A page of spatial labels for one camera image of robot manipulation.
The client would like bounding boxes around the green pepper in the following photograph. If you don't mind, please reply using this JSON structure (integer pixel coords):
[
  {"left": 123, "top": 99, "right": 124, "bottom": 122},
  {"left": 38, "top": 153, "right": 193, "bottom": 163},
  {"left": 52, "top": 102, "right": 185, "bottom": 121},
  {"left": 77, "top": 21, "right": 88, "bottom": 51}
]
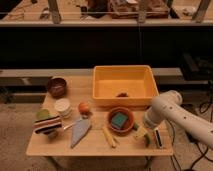
[{"left": 133, "top": 123, "right": 150, "bottom": 147}]

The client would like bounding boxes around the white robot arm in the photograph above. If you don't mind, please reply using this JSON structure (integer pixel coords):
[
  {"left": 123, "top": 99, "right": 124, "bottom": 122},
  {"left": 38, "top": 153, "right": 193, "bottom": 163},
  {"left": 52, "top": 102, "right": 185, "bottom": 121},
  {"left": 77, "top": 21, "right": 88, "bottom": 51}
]
[{"left": 134, "top": 90, "right": 213, "bottom": 149}]

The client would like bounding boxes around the small red item in tray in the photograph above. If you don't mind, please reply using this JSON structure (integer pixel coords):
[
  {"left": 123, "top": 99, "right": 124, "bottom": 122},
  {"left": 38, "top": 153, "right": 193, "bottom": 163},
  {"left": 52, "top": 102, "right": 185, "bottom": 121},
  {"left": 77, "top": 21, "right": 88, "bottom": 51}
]
[{"left": 116, "top": 92, "right": 129, "bottom": 97}]

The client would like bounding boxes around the yellow plastic tray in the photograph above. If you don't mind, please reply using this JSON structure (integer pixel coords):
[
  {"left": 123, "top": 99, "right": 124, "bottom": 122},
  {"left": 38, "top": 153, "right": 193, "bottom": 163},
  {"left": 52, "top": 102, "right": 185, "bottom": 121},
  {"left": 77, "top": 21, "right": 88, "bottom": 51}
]
[{"left": 92, "top": 65, "right": 158, "bottom": 106}]

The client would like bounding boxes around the terracotta bowl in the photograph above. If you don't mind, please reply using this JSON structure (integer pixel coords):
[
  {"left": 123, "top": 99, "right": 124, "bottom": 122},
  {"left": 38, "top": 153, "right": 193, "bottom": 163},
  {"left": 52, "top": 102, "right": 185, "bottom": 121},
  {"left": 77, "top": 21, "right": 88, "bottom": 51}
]
[{"left": 107, "top": 107, "right": 134, "bottom": 135}]

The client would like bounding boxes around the teal sponge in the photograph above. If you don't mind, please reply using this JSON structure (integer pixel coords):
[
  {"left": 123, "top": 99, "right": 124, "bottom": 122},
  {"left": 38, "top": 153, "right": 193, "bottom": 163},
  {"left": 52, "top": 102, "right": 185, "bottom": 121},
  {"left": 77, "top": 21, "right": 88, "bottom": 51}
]
[{"left": 111, "top": 112, "right": 128, "bottom": 130}]

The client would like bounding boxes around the yellow corn cob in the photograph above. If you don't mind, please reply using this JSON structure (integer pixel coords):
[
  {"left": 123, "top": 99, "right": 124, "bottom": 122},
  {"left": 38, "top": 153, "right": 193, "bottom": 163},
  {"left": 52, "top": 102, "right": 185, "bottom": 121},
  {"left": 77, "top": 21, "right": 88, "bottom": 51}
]
[{"left": 102, "top": 126, "right": 116, "bottom": 148}]

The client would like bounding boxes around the grey spatula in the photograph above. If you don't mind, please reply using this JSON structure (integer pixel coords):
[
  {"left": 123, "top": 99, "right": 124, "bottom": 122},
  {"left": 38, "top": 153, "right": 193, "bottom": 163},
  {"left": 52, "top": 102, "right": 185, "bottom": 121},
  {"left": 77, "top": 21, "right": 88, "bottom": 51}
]
[{"left": 63, "top": 117, "right": 92, "bottom": 148}]

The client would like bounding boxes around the orange fruit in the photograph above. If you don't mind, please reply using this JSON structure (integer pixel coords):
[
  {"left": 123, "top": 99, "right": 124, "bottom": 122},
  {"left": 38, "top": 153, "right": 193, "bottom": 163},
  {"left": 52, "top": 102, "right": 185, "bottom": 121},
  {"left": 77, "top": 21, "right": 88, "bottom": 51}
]
[{"left": 78, "top": 102, "right": 90, "bottom": 114}]

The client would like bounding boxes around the wooden table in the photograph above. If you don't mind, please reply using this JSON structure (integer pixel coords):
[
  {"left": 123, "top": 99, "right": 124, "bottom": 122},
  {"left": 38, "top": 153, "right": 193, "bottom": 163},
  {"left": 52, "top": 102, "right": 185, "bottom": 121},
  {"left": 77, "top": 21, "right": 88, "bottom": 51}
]
[{"left": 26, "top": 76, "right": 173, "bottom": 157}]

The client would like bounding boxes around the white cup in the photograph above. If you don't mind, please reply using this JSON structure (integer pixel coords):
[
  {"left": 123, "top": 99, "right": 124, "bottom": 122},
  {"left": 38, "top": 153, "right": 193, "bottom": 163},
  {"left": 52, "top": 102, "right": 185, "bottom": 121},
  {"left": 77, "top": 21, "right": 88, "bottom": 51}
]
[{"left": 54, "top": 98, "right": 72, "bottom": 118}]

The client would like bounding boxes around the dark maroon bowl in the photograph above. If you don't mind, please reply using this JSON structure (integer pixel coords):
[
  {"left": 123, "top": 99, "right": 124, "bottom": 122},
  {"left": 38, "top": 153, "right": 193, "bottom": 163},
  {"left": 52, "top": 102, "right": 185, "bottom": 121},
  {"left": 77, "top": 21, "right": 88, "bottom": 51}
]
[{"left": 46, "top": 78, "right": 67, "bottom": 98}]

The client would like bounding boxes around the striped cloth stack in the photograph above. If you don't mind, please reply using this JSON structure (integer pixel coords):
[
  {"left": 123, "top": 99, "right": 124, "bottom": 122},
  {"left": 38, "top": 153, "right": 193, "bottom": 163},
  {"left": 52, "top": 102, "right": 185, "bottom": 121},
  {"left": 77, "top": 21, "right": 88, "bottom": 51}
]
[{"left": 34, "top": 116, "right": 62, "bottom": 134}]

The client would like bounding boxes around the green plate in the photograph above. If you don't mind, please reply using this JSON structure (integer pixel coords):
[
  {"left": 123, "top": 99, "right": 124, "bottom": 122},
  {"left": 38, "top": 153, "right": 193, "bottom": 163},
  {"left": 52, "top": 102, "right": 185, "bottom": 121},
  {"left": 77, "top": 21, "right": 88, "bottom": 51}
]
[{"left": 36, "top": 109, "right": 50, "bottom": 121}]

